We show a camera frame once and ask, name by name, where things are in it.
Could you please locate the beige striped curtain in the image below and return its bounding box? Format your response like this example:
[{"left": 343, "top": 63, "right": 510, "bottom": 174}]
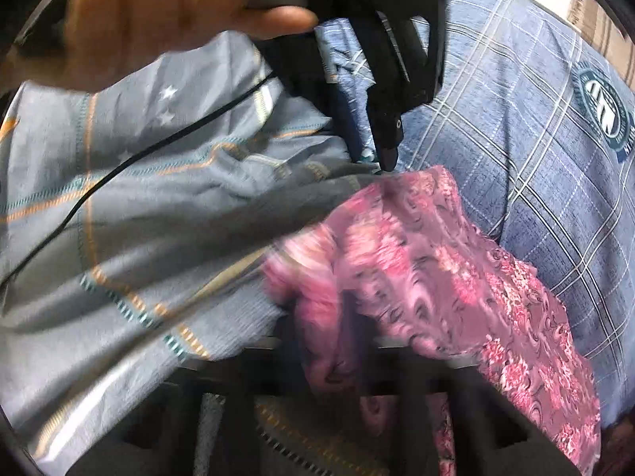
[{"left": 566, "top": 0, "right": 627, "bottom": 51}]

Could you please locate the grey striped blanket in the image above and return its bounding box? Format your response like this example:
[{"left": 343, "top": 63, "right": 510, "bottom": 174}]
[{"left": 0, "top": 30, "right": 447, "bottom": 476}]

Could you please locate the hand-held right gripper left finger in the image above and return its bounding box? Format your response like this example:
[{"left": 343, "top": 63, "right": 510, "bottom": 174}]
[{"left": 64, "top": 322, "right": 308, "bottom": 476}]

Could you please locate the thin black cable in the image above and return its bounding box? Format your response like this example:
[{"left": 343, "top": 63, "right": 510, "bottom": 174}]
[{"left": 0, "top": 73, "right": 276, "bottom": 288}]

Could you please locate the person's left hand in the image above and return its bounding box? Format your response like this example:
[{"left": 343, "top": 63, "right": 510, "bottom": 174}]
[{"left": 62, "top": 0, "right": 319, "bottom": 94}]

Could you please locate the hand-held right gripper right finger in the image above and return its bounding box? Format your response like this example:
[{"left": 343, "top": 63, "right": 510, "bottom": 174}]
[{"left": 367, "top": 346, "right": 581, "bottom": 476}]

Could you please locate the pink floral small garment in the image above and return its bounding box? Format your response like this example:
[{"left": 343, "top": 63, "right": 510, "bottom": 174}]
[{"left": 263, "top": 166, "right": 602, "bottom": 476}]

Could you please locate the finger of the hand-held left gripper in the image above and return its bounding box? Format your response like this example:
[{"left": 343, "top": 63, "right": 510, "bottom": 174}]
[
  {"left": 315, "top": 30, "right": 359, "bottom": 160},
  {"left": 369, "top": 10, "right": 405, "bottom": 169}
]

